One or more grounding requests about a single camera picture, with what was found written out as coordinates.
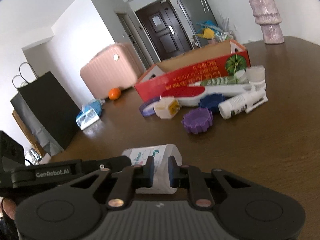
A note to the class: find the pink textured vase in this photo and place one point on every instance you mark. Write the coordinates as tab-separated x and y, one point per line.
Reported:
266	14

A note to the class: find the person's left hand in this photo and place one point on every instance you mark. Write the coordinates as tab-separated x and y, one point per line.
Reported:
9	207

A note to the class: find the white labelled square jar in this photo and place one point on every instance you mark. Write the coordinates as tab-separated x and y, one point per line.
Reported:
160	153

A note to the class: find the grey refrigerator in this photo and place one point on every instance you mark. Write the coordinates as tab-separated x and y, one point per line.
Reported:
197	13

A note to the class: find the green spray bottle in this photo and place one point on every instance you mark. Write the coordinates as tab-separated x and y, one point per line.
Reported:
240	77

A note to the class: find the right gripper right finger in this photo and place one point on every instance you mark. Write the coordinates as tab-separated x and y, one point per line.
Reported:
193	180

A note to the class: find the orange fruit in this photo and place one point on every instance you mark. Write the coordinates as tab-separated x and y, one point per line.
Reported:
114	94

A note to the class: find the dark brown entrance door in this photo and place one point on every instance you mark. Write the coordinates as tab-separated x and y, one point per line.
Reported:
164	29

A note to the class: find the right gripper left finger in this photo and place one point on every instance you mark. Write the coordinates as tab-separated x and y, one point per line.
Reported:
127	181

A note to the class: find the blue ridged cap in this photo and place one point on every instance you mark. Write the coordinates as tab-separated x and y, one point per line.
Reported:
212	102

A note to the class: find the purple ridged cap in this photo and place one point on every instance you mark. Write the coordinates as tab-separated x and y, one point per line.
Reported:
197	120

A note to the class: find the cluttered storage rack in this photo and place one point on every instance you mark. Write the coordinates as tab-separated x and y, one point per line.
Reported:
208	32

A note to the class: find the red white lint brush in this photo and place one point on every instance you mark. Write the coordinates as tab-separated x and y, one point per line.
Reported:
190	96

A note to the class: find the pink suitcase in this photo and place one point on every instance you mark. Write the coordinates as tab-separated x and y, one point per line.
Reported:
116	66

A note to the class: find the black paper bag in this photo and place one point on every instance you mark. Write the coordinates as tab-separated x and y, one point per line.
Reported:
48	112

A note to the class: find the cream yellow small box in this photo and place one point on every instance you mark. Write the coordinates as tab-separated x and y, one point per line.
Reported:
167	108

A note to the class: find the red cardboard box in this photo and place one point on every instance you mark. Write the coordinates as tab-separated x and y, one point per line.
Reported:
208	62

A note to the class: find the white plastic bottle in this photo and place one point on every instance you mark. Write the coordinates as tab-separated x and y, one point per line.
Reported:
244	102

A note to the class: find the blue tissue pack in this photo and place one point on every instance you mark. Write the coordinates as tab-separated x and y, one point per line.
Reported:
90	113

